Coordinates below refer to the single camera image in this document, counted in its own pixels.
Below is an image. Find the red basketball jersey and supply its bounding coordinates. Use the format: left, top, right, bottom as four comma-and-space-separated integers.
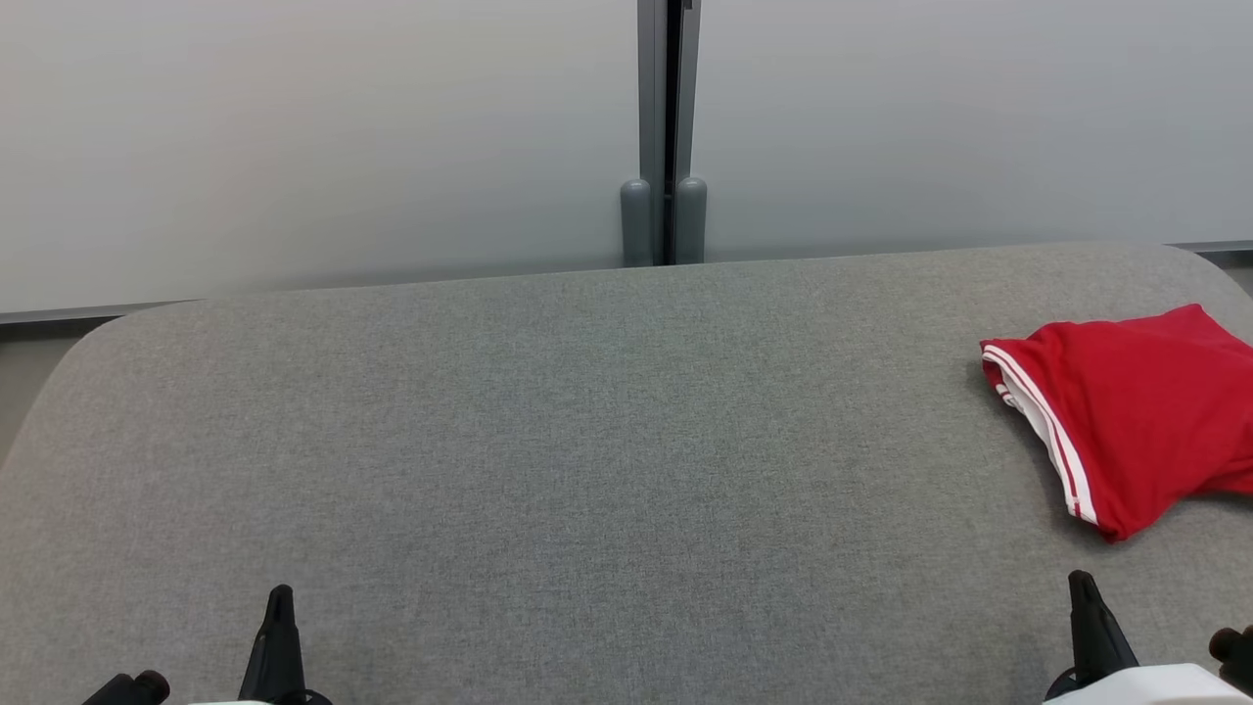
979, 304, 1253, 542

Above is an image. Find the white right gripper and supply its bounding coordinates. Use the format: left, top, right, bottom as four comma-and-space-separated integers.
1043, 571, 1253, 705

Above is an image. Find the grey metal partition post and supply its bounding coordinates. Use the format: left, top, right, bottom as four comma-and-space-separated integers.
636, 0, 702, 267

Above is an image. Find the grey rounded post foot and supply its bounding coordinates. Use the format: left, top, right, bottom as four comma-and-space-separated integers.
620, 178, 654, 268
673, 176, 708, 265

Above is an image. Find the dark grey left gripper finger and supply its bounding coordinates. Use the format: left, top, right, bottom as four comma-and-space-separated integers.
240, 586, 306, 705

